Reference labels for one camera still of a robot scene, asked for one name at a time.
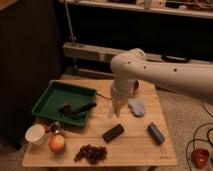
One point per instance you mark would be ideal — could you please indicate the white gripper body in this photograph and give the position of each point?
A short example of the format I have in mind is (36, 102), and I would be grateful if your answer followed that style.
(121, 90)

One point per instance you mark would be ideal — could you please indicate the yellow banana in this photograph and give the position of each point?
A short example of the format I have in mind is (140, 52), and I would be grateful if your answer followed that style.
(111, 110)

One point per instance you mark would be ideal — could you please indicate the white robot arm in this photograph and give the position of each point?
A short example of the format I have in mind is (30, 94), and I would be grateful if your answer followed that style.
(194, 80)

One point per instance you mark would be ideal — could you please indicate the small metal cup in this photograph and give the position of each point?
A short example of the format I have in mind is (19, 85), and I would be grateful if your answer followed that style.
(57, 127)

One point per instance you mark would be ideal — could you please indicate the white ceramic cup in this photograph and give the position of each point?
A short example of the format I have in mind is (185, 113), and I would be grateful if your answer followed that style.
(36, 134)

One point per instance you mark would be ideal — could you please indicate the purple bowl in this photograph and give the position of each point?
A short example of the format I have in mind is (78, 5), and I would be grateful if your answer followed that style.
(136, 85)

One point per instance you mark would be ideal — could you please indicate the thin dark twig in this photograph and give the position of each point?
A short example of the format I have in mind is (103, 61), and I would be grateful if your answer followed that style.
(103, 96)

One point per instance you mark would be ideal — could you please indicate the grey crumpled cloth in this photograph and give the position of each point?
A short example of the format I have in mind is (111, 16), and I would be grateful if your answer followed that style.
(136, 107)

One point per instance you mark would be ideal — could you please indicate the black rectangular block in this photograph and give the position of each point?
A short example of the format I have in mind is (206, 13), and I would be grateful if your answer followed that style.
(113, 133)

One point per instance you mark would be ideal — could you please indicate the blue grey sponge block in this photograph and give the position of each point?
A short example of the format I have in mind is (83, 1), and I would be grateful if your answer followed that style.
(156, 134)

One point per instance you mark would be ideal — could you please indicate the black brush in tray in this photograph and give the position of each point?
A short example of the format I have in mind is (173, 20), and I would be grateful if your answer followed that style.
(66, 110)

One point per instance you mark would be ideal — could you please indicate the green plastic tray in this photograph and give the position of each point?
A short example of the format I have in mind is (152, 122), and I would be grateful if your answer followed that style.
(56, 95)

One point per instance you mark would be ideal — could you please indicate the metal pole stand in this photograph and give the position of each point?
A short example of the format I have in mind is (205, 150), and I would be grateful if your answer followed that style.
(72, 36)

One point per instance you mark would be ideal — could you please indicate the bunch of dark grapes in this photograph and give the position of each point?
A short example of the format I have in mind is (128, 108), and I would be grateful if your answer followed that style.
(92, 154)

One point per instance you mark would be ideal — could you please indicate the red yellow apple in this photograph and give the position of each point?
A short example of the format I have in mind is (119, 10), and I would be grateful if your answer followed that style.
(56, 143)

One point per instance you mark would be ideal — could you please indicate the orange red bowl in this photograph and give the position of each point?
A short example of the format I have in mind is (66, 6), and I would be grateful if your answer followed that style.
(200, 157)

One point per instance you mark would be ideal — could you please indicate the wooden shelf with items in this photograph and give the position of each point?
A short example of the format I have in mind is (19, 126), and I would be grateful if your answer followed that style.
(150, 6)

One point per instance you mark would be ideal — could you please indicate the black handle on ledge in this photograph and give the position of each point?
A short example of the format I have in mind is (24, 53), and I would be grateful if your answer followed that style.
(174, 60)

